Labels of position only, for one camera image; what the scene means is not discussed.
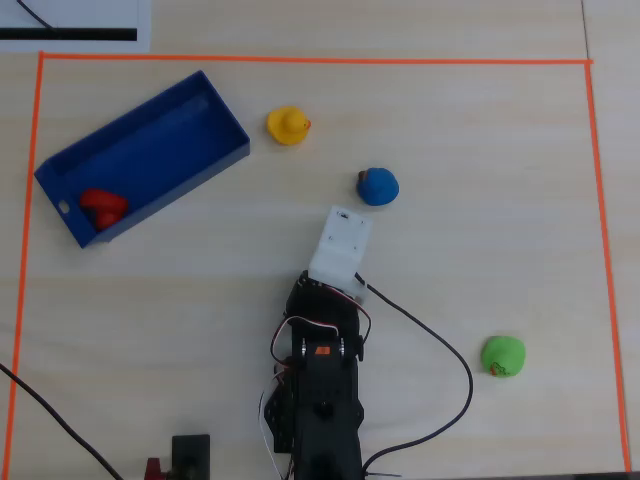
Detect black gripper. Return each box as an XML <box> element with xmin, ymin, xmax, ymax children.
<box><xmin>285</xmin><ymin>270</ymin><xmax>362</xmax><ymax>331</ymax></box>

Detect red clamp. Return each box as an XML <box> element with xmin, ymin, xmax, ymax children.
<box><xmin>144</xmin><ymin>457</ymin><xmax>174</xmax><ymax>480</ymax></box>

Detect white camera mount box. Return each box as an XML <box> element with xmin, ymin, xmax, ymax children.
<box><xmin>308</xmin><ymin>204</ymin><xmax>374</xmax><ymax>304</ymax></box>

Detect orange tape border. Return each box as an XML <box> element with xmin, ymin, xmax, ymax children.
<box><xmin>2</xmin><ymin>51</ymin><xmax>632</xmax><ymax>480</ymax></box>

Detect black camera cable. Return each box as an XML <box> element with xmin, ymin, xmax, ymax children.
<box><xmin>353</xmin><ymin>272</ymin><xmax>475</xmax><ymax>476</ymax></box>

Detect blue rubber duck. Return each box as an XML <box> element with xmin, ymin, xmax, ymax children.
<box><xmin>355</xmin><ymin>167</ymin><xmax>400</xmax><ymax>207</ymax></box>

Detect red white servo wires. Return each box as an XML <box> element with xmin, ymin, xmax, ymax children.
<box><xmin>258</xmin><ymin>307</ymin><xmax>374</xmax><ymax>480</ymax></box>

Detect blue plastic box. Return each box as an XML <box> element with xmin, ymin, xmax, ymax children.
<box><xmin>33</xmin><ymin>69</ymin><xmax>251</xmax><ymax>250</ymax></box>

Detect thin black cable on paper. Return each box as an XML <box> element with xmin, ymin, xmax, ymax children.
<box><xmin>16</xmin><ymin>0</ymin><xmax>59</xmax><ymax>32</ymax></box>

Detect green rubber duck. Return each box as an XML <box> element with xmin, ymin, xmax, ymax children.
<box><xmin>480</xmin><ymin>335</ymin><xmax>527</xmax><ymax>379</ymax></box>

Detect yellow rubber duck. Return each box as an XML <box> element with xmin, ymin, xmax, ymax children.
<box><xmin>266</xmin><ymin>106</ymin><xmax>313</xmax><ymax>147</ymax></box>

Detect black camera stand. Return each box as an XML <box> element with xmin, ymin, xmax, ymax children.
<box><xmin>171</xmin><ymin>433</ymin><xmax>211</xmax><ymax>480</ymax></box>

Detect white paper with black bar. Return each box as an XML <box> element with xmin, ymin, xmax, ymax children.
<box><xmin>0</xmin><ymin>0</ymin><xmax>151</xmax><ymax>53</ymax></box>

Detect long black cable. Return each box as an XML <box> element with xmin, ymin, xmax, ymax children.
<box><xmin>0</xmin><ymin>363</ymin><xmax>124</xmax><ymax>480</ymax></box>

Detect red rubber duck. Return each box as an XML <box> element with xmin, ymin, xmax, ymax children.
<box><xmin>79</xmin><ymin>188</ymin><xmax>129</xmax><ymax>232</ymax></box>

